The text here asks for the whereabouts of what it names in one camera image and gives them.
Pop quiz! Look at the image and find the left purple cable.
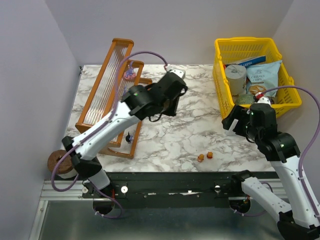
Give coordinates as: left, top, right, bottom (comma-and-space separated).
50, 51, 170, 220

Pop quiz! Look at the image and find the purple donkey red base toy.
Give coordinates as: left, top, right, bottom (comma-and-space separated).
122, 86, 128, 96

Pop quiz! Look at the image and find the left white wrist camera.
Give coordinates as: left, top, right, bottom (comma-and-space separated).
164, 64, 186, 80

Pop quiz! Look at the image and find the brown topped white roll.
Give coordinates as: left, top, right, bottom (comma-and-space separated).
47, 149, 77, 179

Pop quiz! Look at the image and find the orange bear toy front left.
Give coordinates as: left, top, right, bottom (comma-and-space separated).
197, 154, 205, 163

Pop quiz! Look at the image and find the green round item in basket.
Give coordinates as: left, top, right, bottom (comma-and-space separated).
234, 93, 255, 105

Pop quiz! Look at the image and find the orange bear toy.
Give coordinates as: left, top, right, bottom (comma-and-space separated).
206, 151, 214, 159
197, 154, 205, 163

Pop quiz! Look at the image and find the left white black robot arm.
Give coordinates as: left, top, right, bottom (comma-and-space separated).
62, 69, 188, 190

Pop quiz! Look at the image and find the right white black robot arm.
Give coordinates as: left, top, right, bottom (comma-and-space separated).
222, 103, 320, 240

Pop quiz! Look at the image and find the light blue chips bag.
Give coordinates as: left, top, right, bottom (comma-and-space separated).
246, 60, 282, 95

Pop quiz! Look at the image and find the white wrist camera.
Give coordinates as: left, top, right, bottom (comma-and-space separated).
164, 64, 186, 80
253, 92, 271, 106

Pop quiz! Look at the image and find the orange bear toy front right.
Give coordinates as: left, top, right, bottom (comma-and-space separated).
206, 151, 214, 159

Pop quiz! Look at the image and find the black hat donkey toy front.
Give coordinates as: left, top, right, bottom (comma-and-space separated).
125, 132, 134, 144

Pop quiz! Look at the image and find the grey cylindrical canister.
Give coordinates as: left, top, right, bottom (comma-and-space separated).
224, 64, 247, 96

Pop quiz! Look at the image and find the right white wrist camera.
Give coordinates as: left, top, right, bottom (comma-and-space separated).
253, 92, 271, 106

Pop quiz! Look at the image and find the dark blue box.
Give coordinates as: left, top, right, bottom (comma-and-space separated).
224, 55, 266, 68

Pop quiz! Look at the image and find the brown tiered acrylic shelf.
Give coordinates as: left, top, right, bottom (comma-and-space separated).
75, 38, 153, 159

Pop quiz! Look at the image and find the yellow plastic basket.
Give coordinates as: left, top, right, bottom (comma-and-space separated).
213, 37, 302, 119

